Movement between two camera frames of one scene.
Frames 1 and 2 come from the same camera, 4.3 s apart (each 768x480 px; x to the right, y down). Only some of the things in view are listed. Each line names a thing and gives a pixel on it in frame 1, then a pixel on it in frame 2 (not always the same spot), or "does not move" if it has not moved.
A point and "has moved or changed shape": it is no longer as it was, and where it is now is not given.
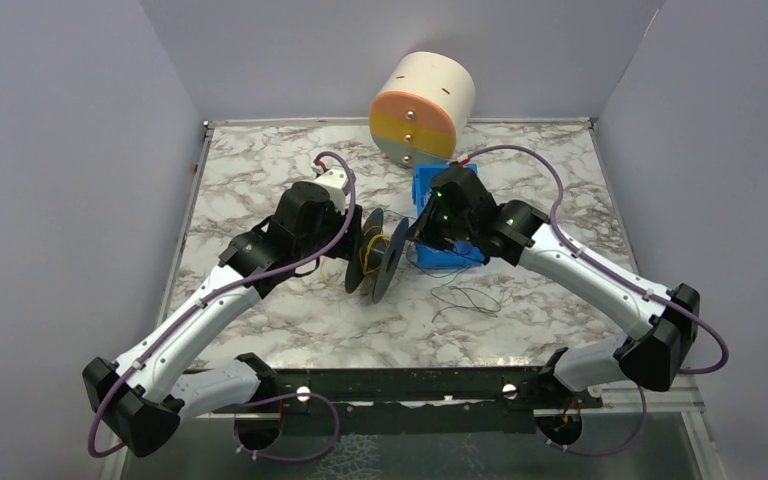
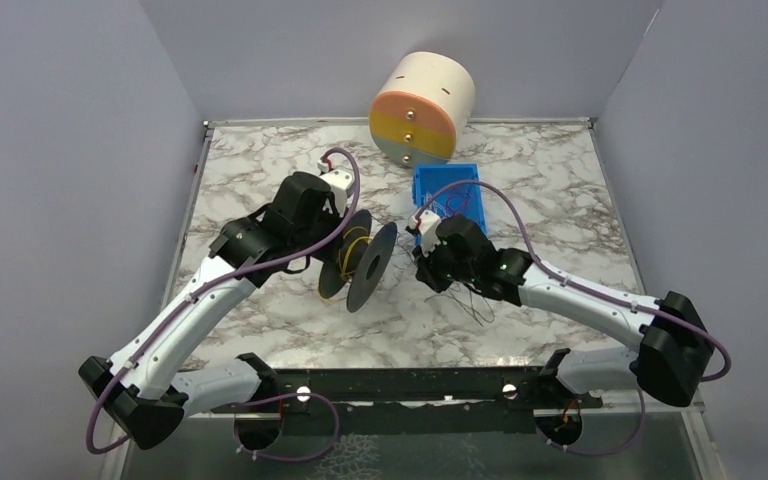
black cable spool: [375, 255] has moved or changed shape
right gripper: [428, 234] to [428, 270]
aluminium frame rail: [682, 398] does not move
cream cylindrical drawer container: [422, 109] does not move
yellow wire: [374, 243] has moved or changed shape
